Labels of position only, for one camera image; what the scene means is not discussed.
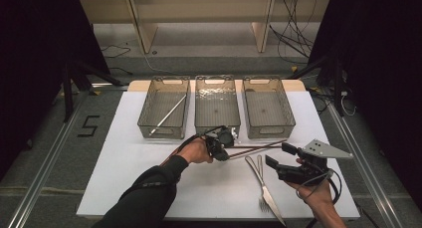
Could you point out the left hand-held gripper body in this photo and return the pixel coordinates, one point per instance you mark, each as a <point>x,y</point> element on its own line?
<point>217,142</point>

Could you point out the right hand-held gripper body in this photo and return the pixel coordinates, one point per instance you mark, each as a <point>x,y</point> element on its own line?
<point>305,173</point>

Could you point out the brown wooden chopstick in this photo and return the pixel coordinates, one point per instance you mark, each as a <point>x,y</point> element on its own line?
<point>262,146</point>
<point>265,147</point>

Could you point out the smoky clear plastic bin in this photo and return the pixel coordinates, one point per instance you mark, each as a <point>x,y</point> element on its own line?
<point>216,105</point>
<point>267,108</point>
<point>164,108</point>

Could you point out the metal fork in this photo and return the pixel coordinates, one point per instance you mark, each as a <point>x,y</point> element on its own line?
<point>263,204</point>

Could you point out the person's left hand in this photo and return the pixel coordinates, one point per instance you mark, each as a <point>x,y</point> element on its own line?
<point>195,151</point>

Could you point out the person's right hand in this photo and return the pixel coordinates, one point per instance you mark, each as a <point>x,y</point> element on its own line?
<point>318,196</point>

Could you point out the white table sheet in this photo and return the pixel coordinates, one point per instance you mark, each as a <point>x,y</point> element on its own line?
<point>219,194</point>

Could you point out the black metal stand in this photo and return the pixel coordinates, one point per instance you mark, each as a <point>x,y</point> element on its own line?
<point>337,88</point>
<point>68,92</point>

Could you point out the dark curtain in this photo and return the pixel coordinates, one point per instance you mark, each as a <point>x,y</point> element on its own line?
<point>381,72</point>
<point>33,55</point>

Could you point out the light wooden bench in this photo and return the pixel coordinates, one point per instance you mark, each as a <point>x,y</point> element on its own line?
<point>205,9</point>

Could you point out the aluminium floor rail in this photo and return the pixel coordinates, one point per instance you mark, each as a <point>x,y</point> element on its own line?
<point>365,161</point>
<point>43,175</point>

